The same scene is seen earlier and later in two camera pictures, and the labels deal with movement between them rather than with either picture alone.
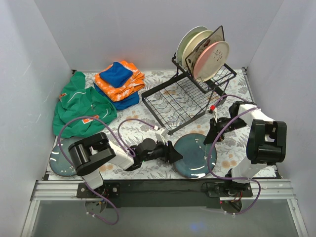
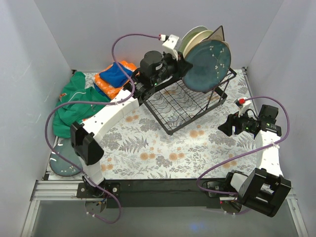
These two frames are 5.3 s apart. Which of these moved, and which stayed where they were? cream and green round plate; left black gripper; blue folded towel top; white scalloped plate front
Moved: left black gripper
Stayed: blue folded towel top; white scalloped plate front; cream and green round plate
